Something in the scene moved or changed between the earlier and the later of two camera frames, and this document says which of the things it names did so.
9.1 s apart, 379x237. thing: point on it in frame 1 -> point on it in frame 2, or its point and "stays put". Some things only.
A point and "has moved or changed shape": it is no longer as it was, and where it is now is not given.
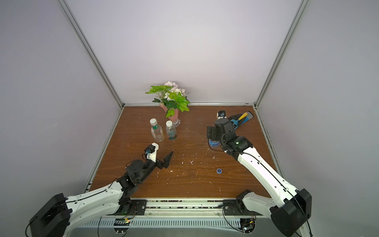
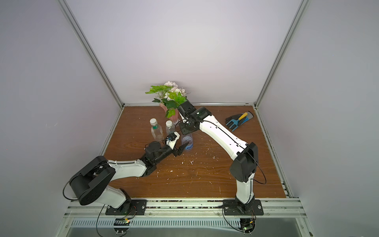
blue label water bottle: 214,143 has moved or changed shape
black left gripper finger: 167,159 -> 181,148
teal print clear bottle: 171,130 stays put
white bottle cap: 169,123 stays put
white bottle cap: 153,122 stays put
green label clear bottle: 157,130 stays put
